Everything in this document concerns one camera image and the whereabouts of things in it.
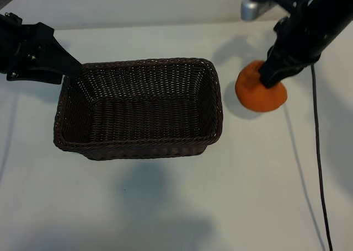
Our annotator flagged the orange fruit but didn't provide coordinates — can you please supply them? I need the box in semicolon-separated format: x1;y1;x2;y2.
234;60;288;113

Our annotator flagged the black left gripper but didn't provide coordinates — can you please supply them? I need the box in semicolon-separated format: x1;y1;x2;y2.
0;12;83;86

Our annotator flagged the black hanging cable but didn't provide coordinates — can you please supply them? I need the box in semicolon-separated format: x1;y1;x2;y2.
311;63;334;251

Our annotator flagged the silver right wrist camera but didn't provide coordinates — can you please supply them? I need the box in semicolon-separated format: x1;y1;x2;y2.
240;0;293;22

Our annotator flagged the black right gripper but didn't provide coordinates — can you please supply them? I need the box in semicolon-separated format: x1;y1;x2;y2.
260;0;335;89

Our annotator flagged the dark brown wicker basket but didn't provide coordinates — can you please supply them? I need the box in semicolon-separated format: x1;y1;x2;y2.
53;57;223;161

